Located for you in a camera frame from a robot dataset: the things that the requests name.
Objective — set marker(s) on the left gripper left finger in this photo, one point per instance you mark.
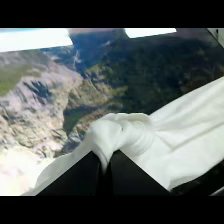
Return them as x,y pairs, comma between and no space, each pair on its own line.
80,178

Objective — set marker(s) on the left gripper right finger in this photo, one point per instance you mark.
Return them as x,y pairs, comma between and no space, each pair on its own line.
133,180

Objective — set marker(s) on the white shirt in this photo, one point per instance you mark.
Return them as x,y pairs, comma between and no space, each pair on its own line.
173,140

